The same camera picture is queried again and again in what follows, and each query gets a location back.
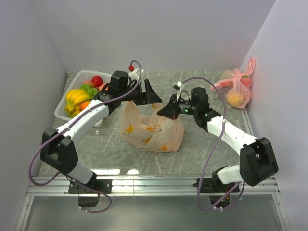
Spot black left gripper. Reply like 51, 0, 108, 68
120, 79, 162, 106

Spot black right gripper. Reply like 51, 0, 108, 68
157, 94, 199, 120

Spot translucent orange plastic bag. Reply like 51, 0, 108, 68
119, 101, 184, 152

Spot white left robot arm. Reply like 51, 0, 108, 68
40, 71, 162, 193

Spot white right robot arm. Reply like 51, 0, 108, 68
157, 87, 279, 192

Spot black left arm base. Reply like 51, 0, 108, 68
67, 176, 113, 213

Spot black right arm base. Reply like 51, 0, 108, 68
192, 178, 240, 208

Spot fake peach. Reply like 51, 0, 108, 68
98, 83, 109, 91

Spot fake red apple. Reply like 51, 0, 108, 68
91, 76, 103, 88

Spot fake green grape bunch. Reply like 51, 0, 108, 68
80, 83, 98, 99

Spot fake mango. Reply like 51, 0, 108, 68
80, 100, 91, 111

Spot pink tied fruit bag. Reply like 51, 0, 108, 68
214, 57, 256, 109

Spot fake yellow banana bunch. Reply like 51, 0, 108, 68
65, 89, 91, 114

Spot white plastic fruit basket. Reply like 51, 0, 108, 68
54, 70, 111, 128

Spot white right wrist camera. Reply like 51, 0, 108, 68
172, 81, 183, 91

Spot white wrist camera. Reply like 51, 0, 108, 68
172, 81, 183, 91
129, 68, 140, 80

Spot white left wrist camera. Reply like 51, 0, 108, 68
129, 68, 140, 80

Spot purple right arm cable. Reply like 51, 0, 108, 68
180, 77, 245, 211

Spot aluminium table edge rail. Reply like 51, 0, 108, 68
16, 175, 291, 231

